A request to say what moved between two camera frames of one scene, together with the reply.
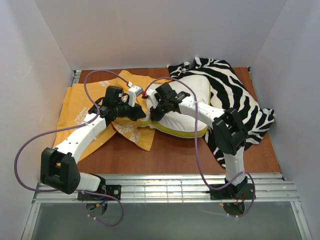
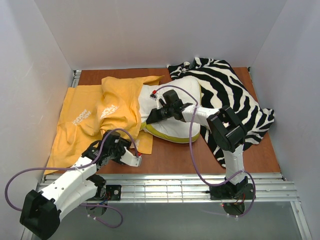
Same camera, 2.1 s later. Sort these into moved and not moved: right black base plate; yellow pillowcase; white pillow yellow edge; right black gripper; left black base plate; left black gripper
Moved: left black gripper; white pillow yellow edge; right black gripper; yellow pillowcase
Not moved: right black base plate; left black base plate
